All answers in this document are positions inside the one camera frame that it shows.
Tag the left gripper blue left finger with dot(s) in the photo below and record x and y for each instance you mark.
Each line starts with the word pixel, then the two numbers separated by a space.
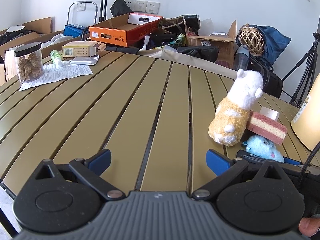
pixel 99 162

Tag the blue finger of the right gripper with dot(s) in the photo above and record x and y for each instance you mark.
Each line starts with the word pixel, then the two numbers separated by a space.
pixel 291 161

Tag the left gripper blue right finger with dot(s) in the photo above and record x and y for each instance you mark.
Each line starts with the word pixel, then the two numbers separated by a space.
pixel 217 162

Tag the person's right hand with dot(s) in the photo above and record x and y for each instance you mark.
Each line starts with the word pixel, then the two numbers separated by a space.
pixel 309 226

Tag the light blue plush toy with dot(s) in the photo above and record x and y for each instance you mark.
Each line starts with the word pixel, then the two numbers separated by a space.
pixel 263 148

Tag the pink white sponge cake toy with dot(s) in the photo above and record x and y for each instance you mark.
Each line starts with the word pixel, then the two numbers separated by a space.
pixel 266 127

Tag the white yellow alpaca plush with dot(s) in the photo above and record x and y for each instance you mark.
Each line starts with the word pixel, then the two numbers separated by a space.
pixel 232 113

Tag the yellow thermos jug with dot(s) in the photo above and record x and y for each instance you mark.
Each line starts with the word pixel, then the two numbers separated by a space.
pixel 306 123

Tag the khaki folding camping table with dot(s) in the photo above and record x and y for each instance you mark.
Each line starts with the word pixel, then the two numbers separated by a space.
pixel 153 115

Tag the printed paper leaflet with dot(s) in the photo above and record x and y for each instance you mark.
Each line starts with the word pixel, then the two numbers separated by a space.
pixel 53 74

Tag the grey blue water bottle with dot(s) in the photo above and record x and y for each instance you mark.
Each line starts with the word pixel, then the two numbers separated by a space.
pixel 241 59

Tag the small yellow paper box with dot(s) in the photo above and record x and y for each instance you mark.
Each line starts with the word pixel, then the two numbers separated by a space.
pixel 82 48

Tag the brown cardboard box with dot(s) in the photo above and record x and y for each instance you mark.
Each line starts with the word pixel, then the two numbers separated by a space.
pixel 225 44

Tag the dark blue fabric bag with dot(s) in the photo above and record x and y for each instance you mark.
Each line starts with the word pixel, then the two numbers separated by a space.
pixel 275 42

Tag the woven rattan ball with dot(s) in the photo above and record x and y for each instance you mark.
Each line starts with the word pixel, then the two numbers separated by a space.
pixel 253 39

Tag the clear jar with snacks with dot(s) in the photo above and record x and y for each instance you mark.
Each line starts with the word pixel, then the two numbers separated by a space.
pixel 29 62

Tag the orange cardboard box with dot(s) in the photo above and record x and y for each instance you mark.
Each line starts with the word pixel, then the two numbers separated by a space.
pixel 125 30

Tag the large open cardboard box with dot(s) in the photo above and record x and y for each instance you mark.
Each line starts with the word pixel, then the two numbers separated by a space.
pixel 33 31

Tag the black trolley handle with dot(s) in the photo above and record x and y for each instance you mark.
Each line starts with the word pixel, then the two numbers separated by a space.
pixel 103 10

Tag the white wall socket strip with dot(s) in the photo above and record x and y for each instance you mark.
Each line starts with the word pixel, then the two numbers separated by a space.
pixel 143 6

